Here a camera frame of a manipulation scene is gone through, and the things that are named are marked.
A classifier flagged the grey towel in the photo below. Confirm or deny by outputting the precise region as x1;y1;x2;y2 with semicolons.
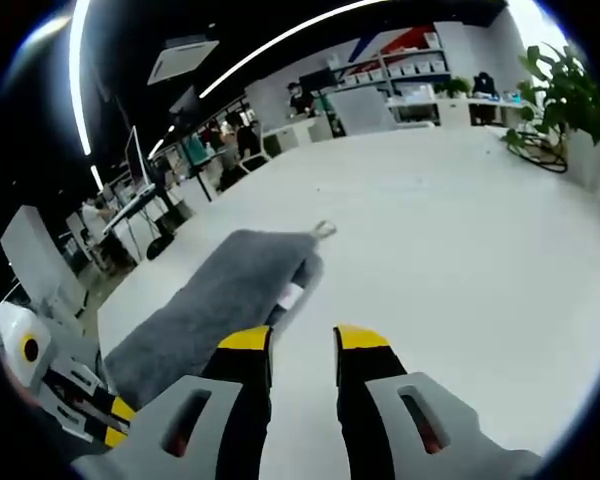
102;219;337;412

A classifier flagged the white high-back office chair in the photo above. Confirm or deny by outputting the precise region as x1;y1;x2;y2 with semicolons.
0;204;90;322
329;88;436;136

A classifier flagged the black round stand base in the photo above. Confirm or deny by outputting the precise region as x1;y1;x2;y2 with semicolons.
146;238;175;261

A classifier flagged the white office desk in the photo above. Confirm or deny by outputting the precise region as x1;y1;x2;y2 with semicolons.
102;182;181;239

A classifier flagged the white framed monitor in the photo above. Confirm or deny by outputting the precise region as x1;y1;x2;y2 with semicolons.
123;125;152;190

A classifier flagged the long ceiling light strip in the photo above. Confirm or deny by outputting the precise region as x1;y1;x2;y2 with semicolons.
198;0;381;99
68;0;94;156

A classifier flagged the black monitor on pole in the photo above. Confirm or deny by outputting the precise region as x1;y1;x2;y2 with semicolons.
168;85;202;129

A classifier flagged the white low cabinet counter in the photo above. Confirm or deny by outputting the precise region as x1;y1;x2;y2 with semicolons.
387;97;529;130

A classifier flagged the ceiling air conditioner vent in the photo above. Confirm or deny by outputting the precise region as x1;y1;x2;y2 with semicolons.
146;34;220;86

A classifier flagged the black desktop monitor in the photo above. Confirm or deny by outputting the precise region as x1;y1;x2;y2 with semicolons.
298;68;337;94

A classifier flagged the small green plant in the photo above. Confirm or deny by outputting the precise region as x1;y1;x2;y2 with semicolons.
432;77;474;99

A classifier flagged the storage shelf with white bins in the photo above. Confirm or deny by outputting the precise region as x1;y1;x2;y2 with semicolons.
329;34;451;86

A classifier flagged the green potted plant white pot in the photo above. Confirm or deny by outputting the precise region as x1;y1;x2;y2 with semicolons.
499;42;600;196

